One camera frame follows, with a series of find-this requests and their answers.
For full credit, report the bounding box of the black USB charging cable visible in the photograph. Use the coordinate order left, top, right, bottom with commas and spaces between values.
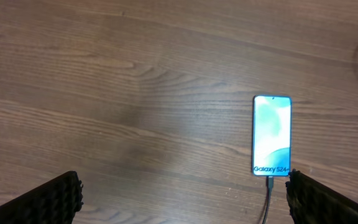
261, 42, 358, 224

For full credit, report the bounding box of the blue Galaxy smartphone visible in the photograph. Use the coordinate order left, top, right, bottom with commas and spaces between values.
252, 95, 292, 177

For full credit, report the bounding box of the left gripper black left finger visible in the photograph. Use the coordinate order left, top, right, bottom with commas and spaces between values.
0, 170, 83, 224

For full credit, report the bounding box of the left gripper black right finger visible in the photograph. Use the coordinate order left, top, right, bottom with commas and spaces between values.
285, 169, 358, 224

